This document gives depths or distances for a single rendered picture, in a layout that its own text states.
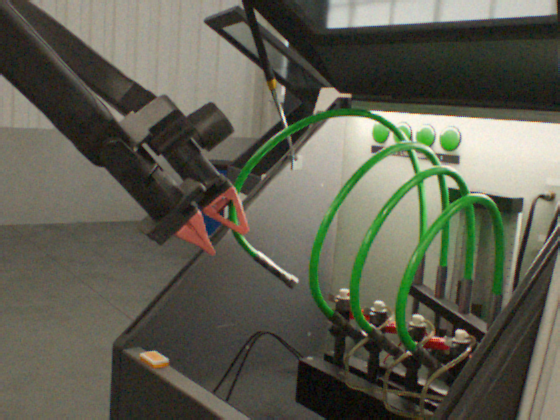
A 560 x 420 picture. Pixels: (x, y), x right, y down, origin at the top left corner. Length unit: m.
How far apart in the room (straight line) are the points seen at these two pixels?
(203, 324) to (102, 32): 6.49
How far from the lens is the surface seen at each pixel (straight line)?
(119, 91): 1.19
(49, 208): 7.66
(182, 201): 0.94
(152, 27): 8.01
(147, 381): 1.26
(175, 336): 1.39
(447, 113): 1.36
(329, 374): 1.19
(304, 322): 1.60
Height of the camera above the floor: 1.42
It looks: 9 degrees down
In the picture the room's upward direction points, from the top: 4 degrees clockwise
